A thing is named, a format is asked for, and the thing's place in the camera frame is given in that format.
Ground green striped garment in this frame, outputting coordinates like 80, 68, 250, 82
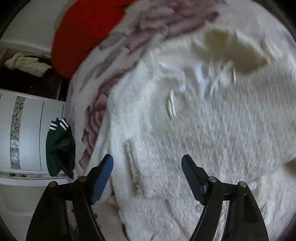
46, 118, 76, 179

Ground red duvet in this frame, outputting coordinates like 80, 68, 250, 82
51, 0, 134, 79

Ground white sliding wardrobe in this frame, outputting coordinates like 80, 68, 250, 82
1, 89, 67, 187

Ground cream hanging coat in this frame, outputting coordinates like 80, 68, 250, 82
4, 53, 52, 77

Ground white tweed jacket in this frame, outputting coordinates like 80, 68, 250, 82
93, 29, 295, 240

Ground floral purple bed blanket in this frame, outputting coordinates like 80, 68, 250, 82
65, 1, 295, 176

